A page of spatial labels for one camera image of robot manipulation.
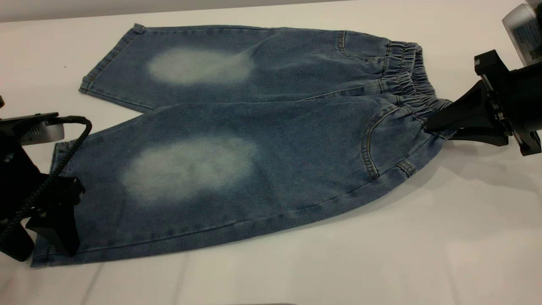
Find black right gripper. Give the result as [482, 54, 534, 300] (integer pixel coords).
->
[425, 50, 542, 157]

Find blue denim jeans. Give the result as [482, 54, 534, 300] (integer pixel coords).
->
[30, 23, 457, 268]

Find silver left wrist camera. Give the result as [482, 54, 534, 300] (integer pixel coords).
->
[0, 112, 65, 145]

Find black braided cable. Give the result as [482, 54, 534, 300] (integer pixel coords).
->
[0, 115, 92, 250]

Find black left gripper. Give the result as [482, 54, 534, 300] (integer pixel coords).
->
[0, 131, 86, 262]

